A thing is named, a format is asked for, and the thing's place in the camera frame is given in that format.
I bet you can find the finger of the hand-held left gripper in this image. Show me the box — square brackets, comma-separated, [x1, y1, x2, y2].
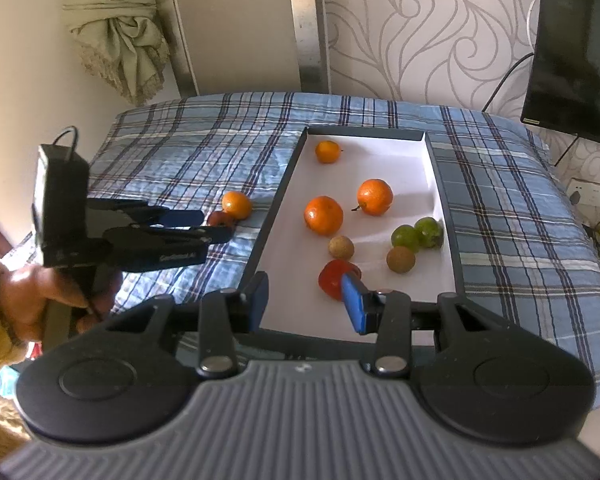
[105, 225, 234, 248]
[87, 199, 204, 227]

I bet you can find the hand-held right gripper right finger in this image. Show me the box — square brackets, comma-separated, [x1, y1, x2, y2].
[341, 274, 506, 377]

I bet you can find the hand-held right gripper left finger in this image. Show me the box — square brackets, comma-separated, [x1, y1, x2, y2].
[105, 271, 270, 378]

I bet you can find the brown kiwi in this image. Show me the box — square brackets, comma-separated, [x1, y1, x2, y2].
[386, 246, 417, 275]
[329, 235, 355, 259]

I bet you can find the green citrus fruit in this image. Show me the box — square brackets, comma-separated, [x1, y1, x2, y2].
[391, 224, 422, 254]
[414, 216, 445, 249]

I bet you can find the grey tray with white inside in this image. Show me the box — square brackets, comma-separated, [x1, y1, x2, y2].
[240, 126, 468, 346]

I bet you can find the person's left hand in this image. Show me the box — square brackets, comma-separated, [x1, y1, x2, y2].
[2, 262, 123, 343]

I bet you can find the small orange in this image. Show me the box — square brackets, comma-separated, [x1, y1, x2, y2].
[315, 140, 343, 164]

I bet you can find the beige tied curtain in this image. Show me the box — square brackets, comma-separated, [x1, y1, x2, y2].
[62, 0, 172, 106]

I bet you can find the blue plaid blanket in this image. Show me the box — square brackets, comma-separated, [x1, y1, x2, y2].
[10, 91, 600, 411]

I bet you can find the black flat television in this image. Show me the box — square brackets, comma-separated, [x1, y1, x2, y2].
[521, 0, 600, 150]

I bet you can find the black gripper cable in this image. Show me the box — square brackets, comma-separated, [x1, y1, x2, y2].
[51, 126, 79, 150]

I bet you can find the silver metal post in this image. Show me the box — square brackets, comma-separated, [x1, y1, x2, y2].
[286, 0, 329, 95]

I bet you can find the white wall socket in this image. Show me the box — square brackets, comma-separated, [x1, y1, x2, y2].
[565, 177, 600, 208]

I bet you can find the black television cable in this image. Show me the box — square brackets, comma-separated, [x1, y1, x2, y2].
[481, 52, 536, 113]

